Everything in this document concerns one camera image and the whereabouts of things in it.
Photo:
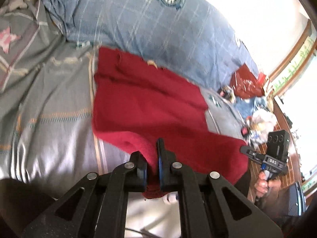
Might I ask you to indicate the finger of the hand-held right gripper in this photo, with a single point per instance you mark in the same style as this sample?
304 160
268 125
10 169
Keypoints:
252 153

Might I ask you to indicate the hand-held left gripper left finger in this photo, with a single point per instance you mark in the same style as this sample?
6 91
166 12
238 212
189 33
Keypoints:
145 176

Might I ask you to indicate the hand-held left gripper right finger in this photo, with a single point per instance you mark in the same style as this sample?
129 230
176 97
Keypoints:
161 171

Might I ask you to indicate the dark red sweater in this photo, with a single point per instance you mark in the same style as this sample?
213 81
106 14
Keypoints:
148 109

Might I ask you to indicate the person's right hand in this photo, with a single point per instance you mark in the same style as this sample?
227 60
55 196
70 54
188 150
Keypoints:
266 184

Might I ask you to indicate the white plastic bag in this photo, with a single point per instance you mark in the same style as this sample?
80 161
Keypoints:
262 121

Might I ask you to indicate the blue denim cloth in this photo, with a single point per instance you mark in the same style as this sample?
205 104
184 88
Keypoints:
255 105

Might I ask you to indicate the dark blue case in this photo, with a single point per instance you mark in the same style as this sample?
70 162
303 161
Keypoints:
296 199

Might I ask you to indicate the red bag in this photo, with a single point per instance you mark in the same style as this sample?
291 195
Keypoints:
245 84

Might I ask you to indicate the grey striped bed sheet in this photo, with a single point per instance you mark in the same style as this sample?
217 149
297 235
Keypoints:
47 109

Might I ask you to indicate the blue plaid pillow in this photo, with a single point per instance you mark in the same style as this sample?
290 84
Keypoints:
138 27

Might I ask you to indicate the light grey crumpled cloth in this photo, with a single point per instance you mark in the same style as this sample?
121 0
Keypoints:
13 3

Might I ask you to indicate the wooden window frame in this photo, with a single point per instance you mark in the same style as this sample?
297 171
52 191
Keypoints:
289 59

